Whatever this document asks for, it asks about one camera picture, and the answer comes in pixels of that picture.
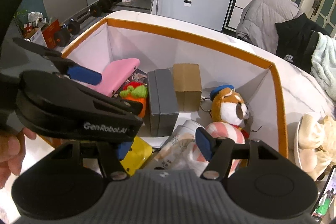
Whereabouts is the yellow toy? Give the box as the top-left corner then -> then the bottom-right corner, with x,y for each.
120,137 -> 153,176

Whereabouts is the pink pouch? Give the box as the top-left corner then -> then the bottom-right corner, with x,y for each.
84,58 -> 140,97

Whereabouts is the fox plush keychain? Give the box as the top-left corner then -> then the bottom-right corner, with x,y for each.
210,85 -> 249,139

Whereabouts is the orange crochet fruit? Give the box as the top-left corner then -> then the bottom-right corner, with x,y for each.
119,81 -> 148,118

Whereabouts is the illustrated card box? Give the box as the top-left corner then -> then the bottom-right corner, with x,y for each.
128,69 -> 147,85

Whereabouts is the dark grey case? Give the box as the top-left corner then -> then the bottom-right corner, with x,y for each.
147,69 -> 179,138

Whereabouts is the brown cardboard box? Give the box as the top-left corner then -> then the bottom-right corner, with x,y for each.
173,63 -> 202,111

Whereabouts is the left hand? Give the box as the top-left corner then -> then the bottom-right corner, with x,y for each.
1,128 -> 37,189

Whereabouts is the orange storage box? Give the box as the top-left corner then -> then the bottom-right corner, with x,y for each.
39,16 -> 289,162

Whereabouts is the plate of buns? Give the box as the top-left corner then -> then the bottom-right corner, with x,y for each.
287,112 -> 335,181

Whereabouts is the smartphone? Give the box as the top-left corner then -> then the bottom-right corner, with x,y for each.
311,165 -> 335,223

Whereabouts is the grey padded jacket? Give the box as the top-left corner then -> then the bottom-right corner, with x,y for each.
236,0 -> 303,54

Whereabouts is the light blue fleece blanket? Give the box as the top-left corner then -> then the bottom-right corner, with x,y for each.
310,32 -> 336,101

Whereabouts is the black garment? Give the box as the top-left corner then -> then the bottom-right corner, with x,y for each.
275,13 -> 329,73

